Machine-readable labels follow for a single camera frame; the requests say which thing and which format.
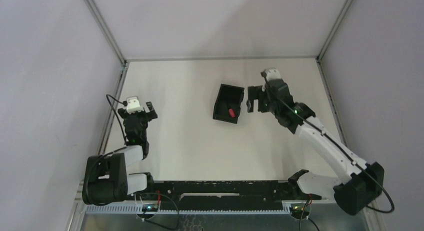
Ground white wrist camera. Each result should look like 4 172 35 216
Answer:
125 96 144 114
260 67 282 83

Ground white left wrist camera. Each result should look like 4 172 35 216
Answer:
125 96 144 114

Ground black mounting rail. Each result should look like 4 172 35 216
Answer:
152 180 321 212

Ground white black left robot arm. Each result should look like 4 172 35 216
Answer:
82 97 158 206

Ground black left camera cable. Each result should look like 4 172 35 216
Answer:
105 94 129 146

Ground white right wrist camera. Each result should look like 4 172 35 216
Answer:
260 67 282 83

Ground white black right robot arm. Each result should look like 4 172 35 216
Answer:
246 79 395 216

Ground black left base cable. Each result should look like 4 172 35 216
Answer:
135 191 181 231

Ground black plastic bin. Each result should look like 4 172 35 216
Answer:
212 83 245 124

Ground controller board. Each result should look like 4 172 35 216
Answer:
141 204 159 213
289 205 310 220

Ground red handled screwdriver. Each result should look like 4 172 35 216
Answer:
228 108 236 118

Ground right controller board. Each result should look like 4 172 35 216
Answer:
289 205 310 220

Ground left controller board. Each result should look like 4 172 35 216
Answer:
141 204 159 213

